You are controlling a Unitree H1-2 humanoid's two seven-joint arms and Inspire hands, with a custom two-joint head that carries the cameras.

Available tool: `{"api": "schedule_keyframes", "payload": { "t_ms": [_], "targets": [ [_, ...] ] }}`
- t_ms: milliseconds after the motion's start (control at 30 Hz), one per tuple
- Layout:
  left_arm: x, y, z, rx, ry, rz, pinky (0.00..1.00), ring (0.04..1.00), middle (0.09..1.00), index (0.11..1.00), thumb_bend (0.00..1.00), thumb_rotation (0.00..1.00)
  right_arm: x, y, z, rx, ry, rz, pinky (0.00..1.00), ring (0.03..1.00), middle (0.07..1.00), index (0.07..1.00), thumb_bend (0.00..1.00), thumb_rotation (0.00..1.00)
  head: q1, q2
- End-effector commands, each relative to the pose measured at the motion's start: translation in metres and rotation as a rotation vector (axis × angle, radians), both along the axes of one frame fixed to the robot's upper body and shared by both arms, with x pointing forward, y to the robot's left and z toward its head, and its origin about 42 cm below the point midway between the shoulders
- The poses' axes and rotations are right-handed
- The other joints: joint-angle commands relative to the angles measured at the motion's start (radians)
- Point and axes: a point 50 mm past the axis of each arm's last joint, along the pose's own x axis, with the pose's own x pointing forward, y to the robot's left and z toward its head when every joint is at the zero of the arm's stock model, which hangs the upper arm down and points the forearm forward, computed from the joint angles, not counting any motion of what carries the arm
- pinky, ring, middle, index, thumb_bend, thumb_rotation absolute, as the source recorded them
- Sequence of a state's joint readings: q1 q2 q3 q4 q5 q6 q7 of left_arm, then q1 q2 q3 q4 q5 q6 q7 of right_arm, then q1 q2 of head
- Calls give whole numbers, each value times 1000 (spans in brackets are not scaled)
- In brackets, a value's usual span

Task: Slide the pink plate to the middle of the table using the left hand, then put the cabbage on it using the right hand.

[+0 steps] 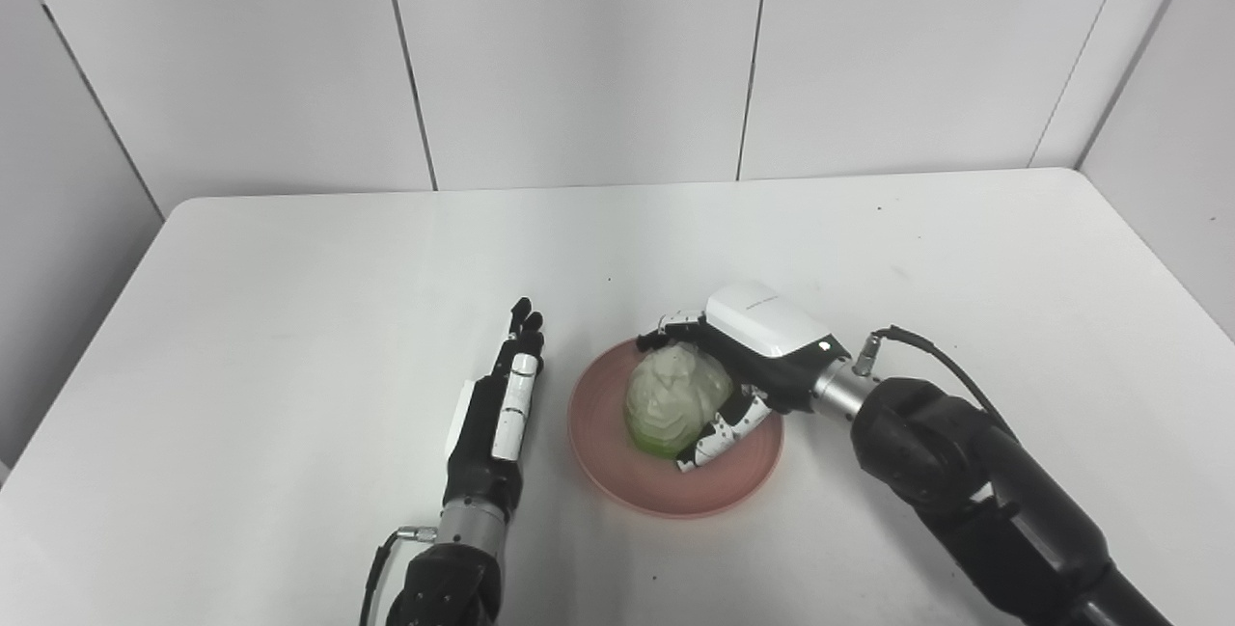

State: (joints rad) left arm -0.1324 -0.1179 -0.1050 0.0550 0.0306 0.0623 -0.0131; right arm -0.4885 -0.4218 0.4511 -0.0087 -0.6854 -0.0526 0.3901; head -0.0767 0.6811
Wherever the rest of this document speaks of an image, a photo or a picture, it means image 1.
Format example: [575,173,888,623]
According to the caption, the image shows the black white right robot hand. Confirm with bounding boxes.
[637,282,853,474]

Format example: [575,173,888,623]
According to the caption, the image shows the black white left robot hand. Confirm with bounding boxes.
[444,297,546,517]

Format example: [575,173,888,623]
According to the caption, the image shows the green white toy cabbage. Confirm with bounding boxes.
[624,342,734,459]

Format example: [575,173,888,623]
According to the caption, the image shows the pink round plate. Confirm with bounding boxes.
[566,337,784,520]

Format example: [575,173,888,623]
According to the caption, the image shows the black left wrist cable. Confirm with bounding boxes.
[359,526,438,626]

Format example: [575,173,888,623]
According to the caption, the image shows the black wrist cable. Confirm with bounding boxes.
[853,325,1016,441]
[359,526,438,626]

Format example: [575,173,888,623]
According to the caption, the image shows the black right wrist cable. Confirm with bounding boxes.
[853,325,1016,441]

